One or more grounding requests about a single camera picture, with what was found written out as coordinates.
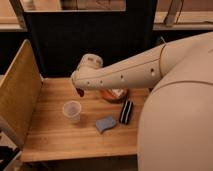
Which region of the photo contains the orange ceramic bowl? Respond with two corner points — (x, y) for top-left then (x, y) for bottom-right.
(100, 89), (128, 103)

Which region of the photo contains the left wooden side panel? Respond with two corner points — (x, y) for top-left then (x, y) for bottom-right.
(0, 39), (42, 149)

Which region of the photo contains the blue sponge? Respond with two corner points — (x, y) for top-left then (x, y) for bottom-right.
(96, 116), (117, 133)

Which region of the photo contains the dark red pepper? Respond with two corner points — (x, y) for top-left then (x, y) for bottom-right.
(76, 88), (84, 97)

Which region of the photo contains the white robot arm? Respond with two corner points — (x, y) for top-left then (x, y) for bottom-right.
(71, 31), (213, 171)

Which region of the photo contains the black white striped block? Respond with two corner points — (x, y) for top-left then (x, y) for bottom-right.
(119, 100), (133, 125)

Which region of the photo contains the translucent white cup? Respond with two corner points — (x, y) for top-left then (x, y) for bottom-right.
(62, 100), (82, 124)

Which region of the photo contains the black back panel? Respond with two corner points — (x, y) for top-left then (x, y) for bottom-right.
(24, 0), (157, 77)

